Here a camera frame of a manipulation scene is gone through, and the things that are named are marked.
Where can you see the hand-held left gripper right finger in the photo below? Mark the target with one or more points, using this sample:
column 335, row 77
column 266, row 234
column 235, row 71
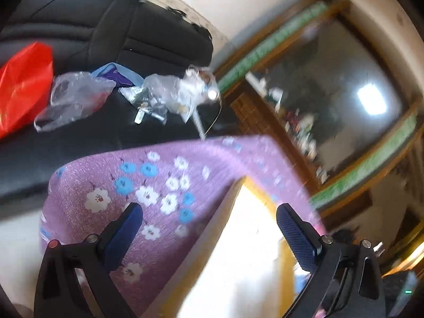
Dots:
column 298, row 238

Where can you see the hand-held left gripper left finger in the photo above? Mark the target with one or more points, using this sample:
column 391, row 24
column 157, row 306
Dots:
column 121, row 235

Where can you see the purple floral blanket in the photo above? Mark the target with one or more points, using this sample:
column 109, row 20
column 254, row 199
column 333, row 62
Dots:
column 185, row 159

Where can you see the pile of shelf clutter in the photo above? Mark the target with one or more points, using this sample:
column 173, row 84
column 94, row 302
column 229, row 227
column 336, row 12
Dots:
column 301, row 126

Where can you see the dark device with green light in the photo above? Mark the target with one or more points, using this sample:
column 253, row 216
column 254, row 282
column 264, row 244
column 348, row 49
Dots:
column 402, row 288

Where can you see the thin metal rod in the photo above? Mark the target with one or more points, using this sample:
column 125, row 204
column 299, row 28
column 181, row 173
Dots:
column 199, row 124

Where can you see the clear plastic bag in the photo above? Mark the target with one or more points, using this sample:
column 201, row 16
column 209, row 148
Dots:
column 195, row 87
column 73, row 96
column 155, row 89

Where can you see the red plastic bag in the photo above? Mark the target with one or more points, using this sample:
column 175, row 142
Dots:
column 23, row 86

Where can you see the black leather sofa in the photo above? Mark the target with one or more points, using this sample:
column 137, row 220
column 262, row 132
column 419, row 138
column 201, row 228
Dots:
column 99, row 23

